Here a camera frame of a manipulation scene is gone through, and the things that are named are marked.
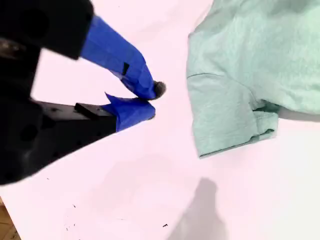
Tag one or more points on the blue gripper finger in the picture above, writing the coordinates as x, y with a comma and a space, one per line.
112, 50
130, 113

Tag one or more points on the pale green T-shirt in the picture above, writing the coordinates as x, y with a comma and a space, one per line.
250, 75

